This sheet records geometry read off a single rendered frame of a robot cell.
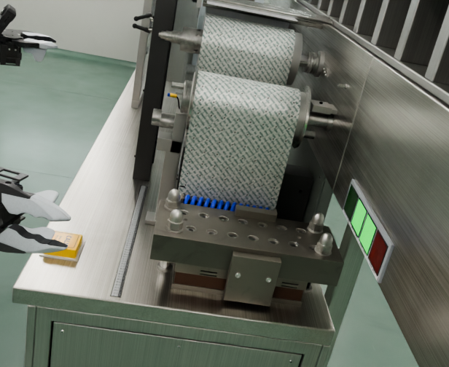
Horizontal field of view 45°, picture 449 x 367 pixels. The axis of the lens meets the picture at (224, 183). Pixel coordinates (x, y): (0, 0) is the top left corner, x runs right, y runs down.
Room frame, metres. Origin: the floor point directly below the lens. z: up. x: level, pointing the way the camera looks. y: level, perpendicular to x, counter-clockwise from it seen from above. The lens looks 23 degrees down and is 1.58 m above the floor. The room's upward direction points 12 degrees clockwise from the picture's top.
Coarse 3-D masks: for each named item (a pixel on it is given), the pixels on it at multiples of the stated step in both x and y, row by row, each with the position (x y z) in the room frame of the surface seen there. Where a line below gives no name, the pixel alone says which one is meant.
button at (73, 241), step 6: (54, 234) 1.04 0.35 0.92; (60, 234) 1.05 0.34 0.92; (66, 234) 1.05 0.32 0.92; (72, 234) 1.06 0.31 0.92; (78, 234) 1.06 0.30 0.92; (60, 240) 1.03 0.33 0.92; (66, 240) 1.03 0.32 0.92; (72, 240) 1.04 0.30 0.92; (78, 240) 1.04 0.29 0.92; (72, 246) 1.01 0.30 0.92; (78, 246) 1.02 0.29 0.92; (54, 252) 1.00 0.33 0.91; (60, 252) 1.00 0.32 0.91; (66, 252) 1.00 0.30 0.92; (72, 252) 1.00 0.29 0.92; (72, 258) 1.00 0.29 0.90
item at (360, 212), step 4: (360, 204) 0.90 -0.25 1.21; (356, 208) 0.91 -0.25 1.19; (360, 208) 0.90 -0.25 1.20; (356, 212) 0.91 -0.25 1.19; (360, 212) 0.89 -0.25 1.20; (364, 212) 0.87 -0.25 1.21; (356, 216) 0.90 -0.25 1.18; (360, 216) 0.89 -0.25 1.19; (352, 220) 0.92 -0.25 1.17; (356, 220) 0.90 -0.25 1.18; (360, 220) 0.88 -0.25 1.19; (352, 224) 0.91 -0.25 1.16; (356, 224) 0.89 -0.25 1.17; (360, 224) 0.87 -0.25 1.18; (356, 228) 0.89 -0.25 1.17; (360, 228) 0.87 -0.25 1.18; (356, 232) 0.88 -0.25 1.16
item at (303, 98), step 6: (192, 84) 1.18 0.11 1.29; (300, 96) 1.22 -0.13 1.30; (300, 102) 1.21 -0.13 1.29; (306, 102) 1.21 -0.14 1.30; (300, 108) 1.20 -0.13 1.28; (300, 114) 1.19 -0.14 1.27; (186, 120) 1.20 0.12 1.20; (300, 120) 1.19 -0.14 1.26; (300, 126) 1.19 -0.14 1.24; (294, 132) 1.19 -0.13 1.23; (300, 132) 1.19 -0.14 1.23; (294, 138) 1.20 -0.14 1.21
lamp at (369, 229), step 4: (368, 216) 0.85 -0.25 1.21; (368, 220) 0.85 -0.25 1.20; (364, 224) 0.86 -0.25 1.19; (368, 224) 0.84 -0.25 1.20; (372, 224) 0.82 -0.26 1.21; (364, 228) 0.85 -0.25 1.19; (368, 228) 0.84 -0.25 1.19; (372, 228) 0.82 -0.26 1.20; (364, 232) 0.85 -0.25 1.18; (368, 232) 0.83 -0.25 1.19; (372, 232) 0.81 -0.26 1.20; (360, 236) 0.86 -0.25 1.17; (364, 236) 0.84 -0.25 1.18; (368, 236) 0.83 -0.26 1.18; (372, 236) 0.81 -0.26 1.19; (360, 240) 0.85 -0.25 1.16; (364, 240) 0.83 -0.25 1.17; (368, 240) 0.82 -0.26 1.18; (364, 244) 0.83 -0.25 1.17; (368, 244) 0.82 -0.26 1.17; (364, 248) 0.82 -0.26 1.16; (368, 248) 0.81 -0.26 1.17
